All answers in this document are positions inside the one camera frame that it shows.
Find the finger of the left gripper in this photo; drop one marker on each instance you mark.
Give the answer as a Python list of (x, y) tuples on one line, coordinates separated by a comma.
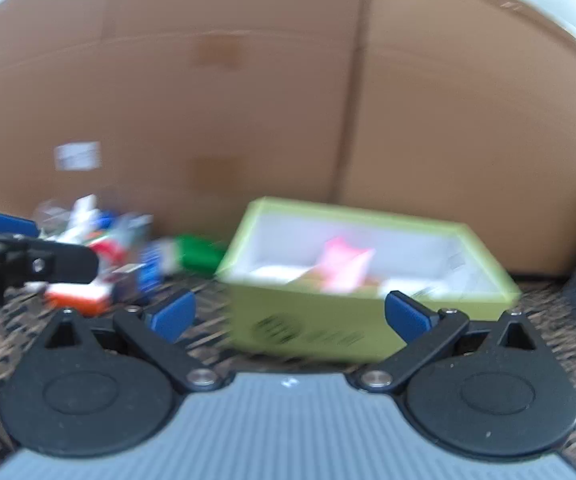
[(18, 226)]

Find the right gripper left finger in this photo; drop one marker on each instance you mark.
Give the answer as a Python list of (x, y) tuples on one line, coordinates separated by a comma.
[(152, 333)]

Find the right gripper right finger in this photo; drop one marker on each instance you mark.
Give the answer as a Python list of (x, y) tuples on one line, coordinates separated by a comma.
[(428, 335)]

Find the clear plastic cup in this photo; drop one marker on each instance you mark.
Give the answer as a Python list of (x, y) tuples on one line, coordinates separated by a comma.
[(51, 218)]

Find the blue flat packet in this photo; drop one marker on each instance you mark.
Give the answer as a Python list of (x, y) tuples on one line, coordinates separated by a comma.
[(150, 274)]

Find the white rolled socks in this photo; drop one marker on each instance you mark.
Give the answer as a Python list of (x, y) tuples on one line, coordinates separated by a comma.
[(82, 221)]

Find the white orange box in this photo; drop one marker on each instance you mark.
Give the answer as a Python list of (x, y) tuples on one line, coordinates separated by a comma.
[(89, 299)]

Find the red tape roll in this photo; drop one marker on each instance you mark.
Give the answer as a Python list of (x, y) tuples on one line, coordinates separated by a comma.
[(110, 252)]

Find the white shipping label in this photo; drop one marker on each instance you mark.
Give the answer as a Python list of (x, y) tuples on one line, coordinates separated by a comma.
[(78, 156)]

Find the green plastic case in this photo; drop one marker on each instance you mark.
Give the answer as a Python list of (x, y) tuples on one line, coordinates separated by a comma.
[(197, 255)]

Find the pink item in box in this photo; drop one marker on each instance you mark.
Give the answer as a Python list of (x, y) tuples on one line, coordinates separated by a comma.
[(341, 267)]

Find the lime green shoe box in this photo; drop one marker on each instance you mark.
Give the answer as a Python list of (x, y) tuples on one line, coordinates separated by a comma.
[(309, 280)]

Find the large brown cardboard sheet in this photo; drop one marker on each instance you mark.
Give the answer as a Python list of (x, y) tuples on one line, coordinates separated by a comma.
[(461, 110)]

